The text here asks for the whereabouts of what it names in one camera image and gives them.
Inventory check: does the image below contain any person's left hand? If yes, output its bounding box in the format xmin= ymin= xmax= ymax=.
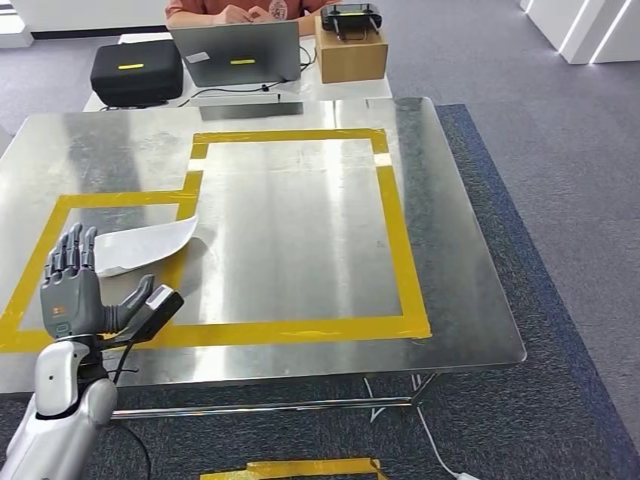
xmin=247 ymin=5 xmax=290 ymax=24

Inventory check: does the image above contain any person's right hand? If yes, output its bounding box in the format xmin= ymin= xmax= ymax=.
xmin=212 ymin=5 xmax=254 ymax=26

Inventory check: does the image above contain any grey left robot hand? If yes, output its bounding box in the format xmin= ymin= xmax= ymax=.
xmin=39 ymin=223 xmax=156 ymax=340

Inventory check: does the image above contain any white curved plastic part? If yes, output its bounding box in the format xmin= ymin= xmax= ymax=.
xmin=92 ymin=213 xmax=199 ymax=278

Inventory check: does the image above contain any metal workbench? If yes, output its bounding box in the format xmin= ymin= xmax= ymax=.
xmin=0 ymin=97 xmax=527 ymax=422

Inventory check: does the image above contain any yellow workbench tape outline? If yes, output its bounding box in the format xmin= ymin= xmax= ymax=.
xmin=0 ymin=127 xmax=432 ymax=354

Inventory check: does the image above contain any grey laptop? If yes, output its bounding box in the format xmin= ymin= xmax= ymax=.
xmin=170 ymin=19 xmax=302 ymax=89

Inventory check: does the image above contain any person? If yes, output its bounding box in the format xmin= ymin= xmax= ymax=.
xmin=165 ymin=0 xmax=346 ymax=38

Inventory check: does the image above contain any flat grey device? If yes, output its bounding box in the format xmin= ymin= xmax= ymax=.
xmin=189 ymin=91 xmax=282 ymax=108

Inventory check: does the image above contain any black remote controller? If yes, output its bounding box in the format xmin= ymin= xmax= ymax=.
xmin=319 ymin=3 xmax=383 ymax=41

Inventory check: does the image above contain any cardboard box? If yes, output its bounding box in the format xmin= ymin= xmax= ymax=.
xmin=313 ymin=16 xmax=389 ymax=85

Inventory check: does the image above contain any white table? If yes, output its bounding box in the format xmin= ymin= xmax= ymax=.
xmin=82 ymin=29 xmax=393 ymax=114

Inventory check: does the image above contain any black carrying case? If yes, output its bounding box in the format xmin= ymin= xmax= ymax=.
xmin=90 ymin=39 xmax=184 ymax=109

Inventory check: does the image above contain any yellow floor tape strip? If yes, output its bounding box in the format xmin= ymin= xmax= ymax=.
xmin=199 ymin=457 xmax=389 ymax=480

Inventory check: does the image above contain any black laptop cable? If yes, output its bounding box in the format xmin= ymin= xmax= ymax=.
xmin=177 ymin=46 xmax=317 ymax=107

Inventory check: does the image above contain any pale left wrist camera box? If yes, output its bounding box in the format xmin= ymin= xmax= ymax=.
xmin=145 ymin=284 xmax=174 ymax=311

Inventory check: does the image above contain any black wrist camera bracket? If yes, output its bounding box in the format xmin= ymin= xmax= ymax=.
xmin=100 ymin=286 xmax=185 ymax=347

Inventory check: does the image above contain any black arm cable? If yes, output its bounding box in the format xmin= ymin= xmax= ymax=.
xmin=110 ymin=337 xmax=152 ymax=480

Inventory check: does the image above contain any white floor cable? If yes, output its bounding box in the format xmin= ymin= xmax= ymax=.
xmin=362 ymin=376 xmax=481 ymax=480

